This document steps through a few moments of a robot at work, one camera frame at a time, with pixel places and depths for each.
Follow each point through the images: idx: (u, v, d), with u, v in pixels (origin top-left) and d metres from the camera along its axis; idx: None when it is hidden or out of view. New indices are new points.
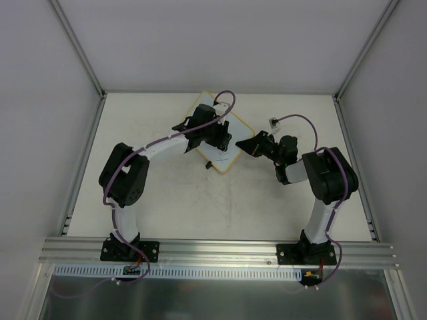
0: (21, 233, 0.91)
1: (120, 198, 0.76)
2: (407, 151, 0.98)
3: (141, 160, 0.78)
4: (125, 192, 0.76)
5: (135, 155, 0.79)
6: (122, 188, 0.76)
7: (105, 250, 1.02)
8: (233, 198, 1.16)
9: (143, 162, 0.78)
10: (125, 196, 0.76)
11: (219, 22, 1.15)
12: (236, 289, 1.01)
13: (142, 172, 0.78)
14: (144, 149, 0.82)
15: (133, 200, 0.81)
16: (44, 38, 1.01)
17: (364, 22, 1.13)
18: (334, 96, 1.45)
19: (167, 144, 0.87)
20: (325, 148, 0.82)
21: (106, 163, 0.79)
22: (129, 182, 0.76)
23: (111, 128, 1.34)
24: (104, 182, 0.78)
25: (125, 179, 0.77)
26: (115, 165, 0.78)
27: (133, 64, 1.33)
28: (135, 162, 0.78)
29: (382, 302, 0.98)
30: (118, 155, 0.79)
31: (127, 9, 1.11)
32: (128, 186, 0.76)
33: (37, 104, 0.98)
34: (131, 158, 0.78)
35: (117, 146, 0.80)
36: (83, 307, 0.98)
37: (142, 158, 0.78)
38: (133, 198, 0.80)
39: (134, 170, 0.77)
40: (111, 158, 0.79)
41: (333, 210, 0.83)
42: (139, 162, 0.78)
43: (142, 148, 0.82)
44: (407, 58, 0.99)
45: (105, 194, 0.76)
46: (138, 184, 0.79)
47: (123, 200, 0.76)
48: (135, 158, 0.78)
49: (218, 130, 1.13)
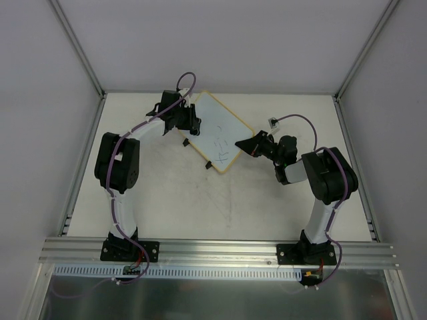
0: (21, 232, 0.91)
1: (121, 183, 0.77)
2: (407, 151, 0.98)
3: (132, 141, 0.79)
4: (125, 176, 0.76)
5: (124, 140, 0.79)
6: (121, 174, 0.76)
7: (105, 250, 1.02)
8: (233, 198, 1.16)
9: (135, 144, 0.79)
10: (126, 180, 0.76)
11: (218, 22, 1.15)
12: (236, 289, 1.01)
13: (135, 154, 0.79)
14: (130, 133, 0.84)
15: (133, 183, 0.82)
16: (44, 38, 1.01)
17: (365, 22, 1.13)
18: (334, 96, 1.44)
19: (149, 127, 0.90)
20: (325, 148, 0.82)
21: (99, 155, 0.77)
22: (127, 165, 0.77)
23: (111, 128, 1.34)
24: (101, 173, 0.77)
25: (122, 164, 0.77)
26: (108, 154, 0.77)
27: (133, 64, 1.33)
28: (127, 146, 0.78)
29: (382, 302, 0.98)
30: (108, 144, 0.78)
31: (127, 9, 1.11)
32: (127, 169, 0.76)
33: (37, 104, 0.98)
34: (121, 143, 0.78)
35: (105, 136, 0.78)
36: (83, 307, 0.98)
37: (132, 140, 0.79)
38: (132, 180, 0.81)
39: (128, 154, 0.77)
40: (102, 150, 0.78)
41: (333, 210, 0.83)
42: (131, 144, 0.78)
43: (128, 134, 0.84)
44: (407, 57, 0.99)
45: (106, 184, 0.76)
46: (134, 166, 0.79)
47: (124, 184, 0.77)
48: (125, 143, 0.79)
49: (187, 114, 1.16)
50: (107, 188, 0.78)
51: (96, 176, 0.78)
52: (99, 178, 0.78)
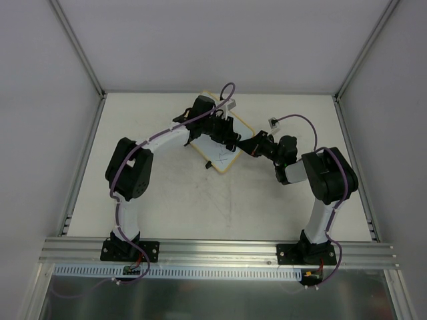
0: (21, 233, 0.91)
1: (126, 191, 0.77)
2: (407, 151, 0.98)
3: (145, 152, 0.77)
4: (132, 185, 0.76)
5: (139, 149, 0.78)
6: (128, 182, 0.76)
7: (105, 250, 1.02)
8: (233, 198, 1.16)
9: (147, 155, 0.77)
10: (132, 189, 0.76)
11: (218, 23, 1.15)
12: (236, 289, 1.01)
13: (147, 165, 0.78)
14: (147, 142, 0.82)
15: (140, 192, 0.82)
16: (43, 37, 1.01)
17: (364, 22, 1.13)
18: (334, 96, 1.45)
19: (169, 136, 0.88)
20: (325, 148, 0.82)
21: (111, 158, 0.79)
22: (135, 175, 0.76)
23: (111, 127, 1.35)
24: (110, 177, 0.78)
25: (131, 172, 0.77)
26: (120, 159, 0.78)
27: (133, 64, 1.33)
28: (140, 156, 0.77)
29: (382, 302, 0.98)
30: (124, 148, 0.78)
31: (127, 10, 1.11)
32: (134, 179, 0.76)
33: (37, 104, 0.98)
34: (135, 152, 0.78)
35: (121, 141, 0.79)
36: (83, 307, 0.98)
37: (146, 151, 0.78)
38: (139, 190, 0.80)
39: (139, 164, 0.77)
40: (116, 152, 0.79)
41: (333, 210, 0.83)
42: (143, 154, 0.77)
43: (145, 142, 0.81)
44: (407, 58, 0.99)
45: (111, 189, 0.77)
46: (143, 176, 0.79)
47: (130, 193, 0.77)
48: (139, 152, 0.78)
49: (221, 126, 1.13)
50: (112, 193, 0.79)
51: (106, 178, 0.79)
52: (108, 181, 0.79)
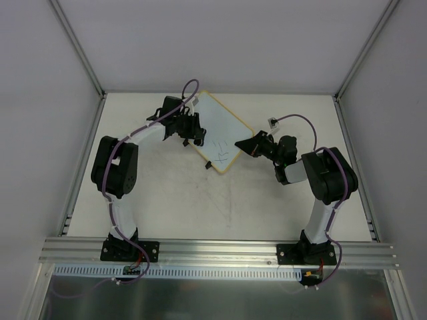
0: (21, 233, 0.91)
1: (117, 188, 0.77)
2: (407, 151, 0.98)
3: (130, 146, 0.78)
4: (121, 180, 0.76)
5: (122, 144, 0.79)
6: (117, 178, 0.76)
7: (105, 250, 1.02)
8: (233, 198, 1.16)
9: (133, 148, 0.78)
10: (122, 185, 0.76)
11: (218, 22, 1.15)
12: (237, 289, 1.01)
13: (133, 159, 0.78)
14: (129, 137, 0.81)
15: (130, 188, 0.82)
16: (43, 37, 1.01)
17: (365, 22, 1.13)
18: (334, 96, 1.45)
19: (149, 132, 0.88)
20: (325, 148, 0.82)
21: (95, 159, 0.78)
22: (123, 170, 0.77)
23: (111, 127, 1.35)
24: (97, 178, 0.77)
25: (119, 169, 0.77)
26: (105, 158, 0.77)
27: (133, 64, 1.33)
28: (125, 151, 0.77)
29: (382, 302, 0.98)
30: (106, 147, 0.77)
31: (127, 10, 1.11)
32: (123, 174, 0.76)
33: (37, 104, 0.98)
34: (119, 148, 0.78)
35: (103, 140, 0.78)
36: (83, 307, 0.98)
37: (131, 145, 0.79)
38: (129, 186, 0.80)
39: (126, 159, 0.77)
40: (99, 153, 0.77)
41: (333, 210, 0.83)
42: (129, 149, 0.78)
43: (127, 137, 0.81)
44: (407, 58, 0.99)
45: (102, 188, 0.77)
46: (131, 171, 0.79)
47: (121, 190, 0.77)
48: (123, 148, 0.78)
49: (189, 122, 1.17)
50: (103, 193, 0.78)
51: (93, 180, 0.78)
52: (96, 182, 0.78)
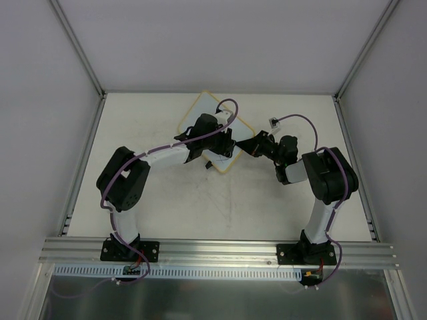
0: (21, 234, 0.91)
1: (117, 202, 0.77)
2: (408, 151, 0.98)
3: (141, 164, 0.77)
4: (122, 196, 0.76)
5: (136, 160, 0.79)
6: (120, 194, 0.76)
7: (105, 250, 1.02)
8: (233, 198, 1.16)
9: (143, 167, 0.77)
10: (121, 201, 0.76)
11: (218, 22, 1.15)
12: (236, 289, 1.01)
13: (141, 178, 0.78)
14: (145, 154, 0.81)
15: (131, 204, 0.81)
16: (43, 37, 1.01)
17: (364, 22, 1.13)
18: (334, 96, 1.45)
19: (169, 152, 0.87)
20: (325, 148, 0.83)
21: (107, 166, 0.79)
22: (127, 186, 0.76)
23: (111, 127, 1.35)
24: (103, 185, 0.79)
25: (124, 184, 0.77)
26: (115, 168, 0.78)
27: (133, 64, 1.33)
28: (135, 166, 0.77)
29: (382, 302, 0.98)
30: (120, 158, 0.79)
31: (127, 9, 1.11)
32: (126, 190, 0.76)
33: (37, 104, 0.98)
34: (131, 162, 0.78)
35: (119, 150, 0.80)
36: (83, 307, 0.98)
37: (143, 163, 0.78)
38: (129, 203, 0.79)
39: (133, 175, 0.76)
40: (112, 162, 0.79)
41: (333, 210, 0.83)
42: (139, 166, 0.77)
43: (143, 154, 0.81)
44: (408, 58, 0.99)
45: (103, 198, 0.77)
46: (135, 190, 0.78)
47: (120, 205, 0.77)
48: (135, 164, 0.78)
49: (221, 138, 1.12)
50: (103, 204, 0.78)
51: (98, 186, 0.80)
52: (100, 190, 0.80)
